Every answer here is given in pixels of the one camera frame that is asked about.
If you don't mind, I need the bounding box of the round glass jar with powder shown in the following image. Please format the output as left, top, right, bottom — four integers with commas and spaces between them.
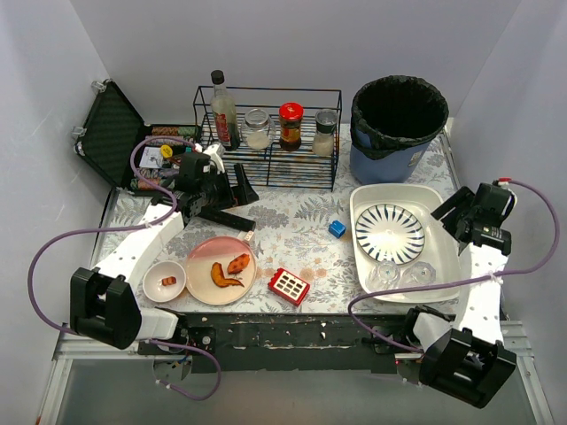
240, 108, 275, 151

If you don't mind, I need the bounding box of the blue striped white plate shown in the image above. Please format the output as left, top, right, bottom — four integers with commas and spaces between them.
354, 204, 425, 266

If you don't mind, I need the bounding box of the clear plastic cup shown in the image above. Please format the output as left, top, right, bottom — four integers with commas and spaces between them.
403, 261, 436, 287
366, 260, 400, 292

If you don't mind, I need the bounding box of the dark sauce glass bottle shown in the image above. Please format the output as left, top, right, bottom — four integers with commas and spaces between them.
211, 70, 240, 151

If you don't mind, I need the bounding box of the pink white plate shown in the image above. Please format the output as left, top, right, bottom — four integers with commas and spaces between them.
185, 236, 257, 306

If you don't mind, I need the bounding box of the red lid chili sauce jar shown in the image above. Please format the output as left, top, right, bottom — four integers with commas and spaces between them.
278, 102, 304, 151

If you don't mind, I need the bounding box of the glass salt grinder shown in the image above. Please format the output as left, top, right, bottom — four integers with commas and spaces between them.
312, 109, 338, 157

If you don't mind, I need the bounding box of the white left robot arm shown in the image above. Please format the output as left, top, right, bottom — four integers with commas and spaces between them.
70, 150, 259, 349

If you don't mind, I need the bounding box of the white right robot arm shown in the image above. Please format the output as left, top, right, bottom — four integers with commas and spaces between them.
404, 182, 517, 408

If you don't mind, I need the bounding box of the black rhinestone microphone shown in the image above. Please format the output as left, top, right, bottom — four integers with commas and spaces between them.
198, 207, 256, 232

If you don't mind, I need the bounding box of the yellow dealer chip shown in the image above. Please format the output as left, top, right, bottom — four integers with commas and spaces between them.
160, 145, 173, 158

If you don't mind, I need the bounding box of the white rectangular basin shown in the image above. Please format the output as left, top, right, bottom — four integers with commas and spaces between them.
350, 183, 461, 293

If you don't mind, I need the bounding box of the red tan poker chip stack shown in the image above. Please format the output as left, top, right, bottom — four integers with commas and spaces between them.
151, 126, 200, 137

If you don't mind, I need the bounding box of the red orange food piece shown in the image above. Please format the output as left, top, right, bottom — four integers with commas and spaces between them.
227, 253, 251, 275

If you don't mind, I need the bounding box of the black poker chip case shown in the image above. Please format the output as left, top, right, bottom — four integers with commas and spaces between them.
74, 79, 202, 196

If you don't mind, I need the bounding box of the orange food slice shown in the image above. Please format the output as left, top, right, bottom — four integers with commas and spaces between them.
210, 262, 244, 288

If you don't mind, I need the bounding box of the red toy window block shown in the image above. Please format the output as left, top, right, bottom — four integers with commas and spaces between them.
268, 268, 310, 306

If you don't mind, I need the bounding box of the blue toy brick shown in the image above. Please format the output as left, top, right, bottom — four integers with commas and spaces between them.
328, 220, 346, 239

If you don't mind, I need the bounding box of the small sausage piece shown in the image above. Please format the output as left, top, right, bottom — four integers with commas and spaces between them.
161, 276, 176, 287

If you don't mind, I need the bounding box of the small white bowl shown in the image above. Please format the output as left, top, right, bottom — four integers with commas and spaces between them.
142, 261, 186, 303

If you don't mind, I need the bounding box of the blue bin with black bag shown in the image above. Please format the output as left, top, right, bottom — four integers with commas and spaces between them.
350, 75, 449, 185

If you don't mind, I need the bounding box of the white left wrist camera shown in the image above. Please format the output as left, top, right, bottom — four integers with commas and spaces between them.
194, 143, 225, 174

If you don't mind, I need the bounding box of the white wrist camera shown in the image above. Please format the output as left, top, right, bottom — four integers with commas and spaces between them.
194, 143, 225, 174
493, 177, 517, 209

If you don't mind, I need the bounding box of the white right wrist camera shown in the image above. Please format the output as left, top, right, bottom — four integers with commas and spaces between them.
493, 177, 517, 209

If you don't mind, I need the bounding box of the black wire rack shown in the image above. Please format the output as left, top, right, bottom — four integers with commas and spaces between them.
192, 85, 343, 192

